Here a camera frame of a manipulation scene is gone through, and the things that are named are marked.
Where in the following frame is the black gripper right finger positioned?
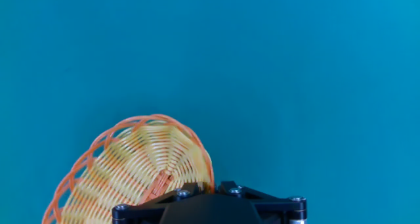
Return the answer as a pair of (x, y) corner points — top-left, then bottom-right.
(215, 180), (308, 224)

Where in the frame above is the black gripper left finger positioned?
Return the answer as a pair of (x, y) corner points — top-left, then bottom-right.
(112, 181), (207, 224)

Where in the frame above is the orange yellow wicker basket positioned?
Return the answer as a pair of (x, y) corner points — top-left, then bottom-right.
(41, 114), (216, 224)

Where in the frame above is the green table mat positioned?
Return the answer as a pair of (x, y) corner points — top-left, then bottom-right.
(0, 0), (420, 224)

